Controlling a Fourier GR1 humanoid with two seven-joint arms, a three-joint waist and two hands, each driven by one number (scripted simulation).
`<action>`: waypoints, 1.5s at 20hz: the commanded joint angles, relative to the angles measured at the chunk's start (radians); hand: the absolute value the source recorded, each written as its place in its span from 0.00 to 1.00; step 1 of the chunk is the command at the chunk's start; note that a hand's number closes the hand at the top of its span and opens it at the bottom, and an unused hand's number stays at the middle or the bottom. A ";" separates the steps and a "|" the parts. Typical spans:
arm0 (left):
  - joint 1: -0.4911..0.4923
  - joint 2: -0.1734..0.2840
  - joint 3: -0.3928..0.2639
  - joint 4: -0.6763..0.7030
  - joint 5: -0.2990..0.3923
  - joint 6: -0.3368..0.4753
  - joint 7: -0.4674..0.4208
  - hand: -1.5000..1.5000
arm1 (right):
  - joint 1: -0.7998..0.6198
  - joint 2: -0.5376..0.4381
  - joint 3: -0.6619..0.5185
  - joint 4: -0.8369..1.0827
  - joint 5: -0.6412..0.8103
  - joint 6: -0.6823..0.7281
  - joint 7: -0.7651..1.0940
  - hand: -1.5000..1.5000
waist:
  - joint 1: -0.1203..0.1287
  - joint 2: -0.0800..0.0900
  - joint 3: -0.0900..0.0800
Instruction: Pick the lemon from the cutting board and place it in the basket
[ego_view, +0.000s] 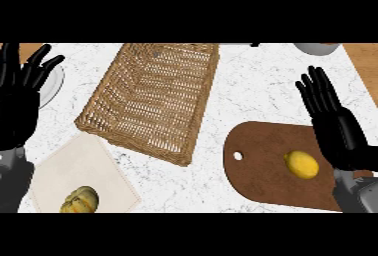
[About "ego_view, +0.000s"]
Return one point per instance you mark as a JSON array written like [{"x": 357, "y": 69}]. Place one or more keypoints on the small black object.
[{"x": 254, "y": 44}]

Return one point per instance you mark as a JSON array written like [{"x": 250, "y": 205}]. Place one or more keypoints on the brown wicker basket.
[{"x": 152, "y": 100}]

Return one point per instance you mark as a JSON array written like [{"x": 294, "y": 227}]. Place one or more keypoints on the white plate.
[{"x": 50, "y": 83}]

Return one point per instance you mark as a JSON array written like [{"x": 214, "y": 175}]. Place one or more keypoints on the yellow lemon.
[{"x": 301, "y": 164}]

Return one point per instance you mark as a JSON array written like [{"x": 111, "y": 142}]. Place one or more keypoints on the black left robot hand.
[{"x": 15, "y": 110}]

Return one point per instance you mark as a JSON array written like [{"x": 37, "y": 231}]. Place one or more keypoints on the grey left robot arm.
[{"x": 12, "y": 181}]

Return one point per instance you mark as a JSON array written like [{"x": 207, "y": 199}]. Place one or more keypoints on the yellow-green squash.
[{"x": 80, "y": 200}]

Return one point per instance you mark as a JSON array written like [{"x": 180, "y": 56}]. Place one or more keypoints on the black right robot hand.
[{"x": 340, "y": 133}]

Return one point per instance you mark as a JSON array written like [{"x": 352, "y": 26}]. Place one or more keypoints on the brown wooden cutting board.
[{"x": 270, "y": 166}]

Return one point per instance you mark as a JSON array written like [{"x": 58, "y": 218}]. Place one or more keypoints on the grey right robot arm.
[{"x": 356, "y": 193}]

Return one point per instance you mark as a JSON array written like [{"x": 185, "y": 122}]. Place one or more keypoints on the beige cloth placemat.
[{"x": 81, "y": 175}]

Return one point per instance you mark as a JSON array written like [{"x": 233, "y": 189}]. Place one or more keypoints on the grey round bowl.
[{"x": 318, "y": 48}]

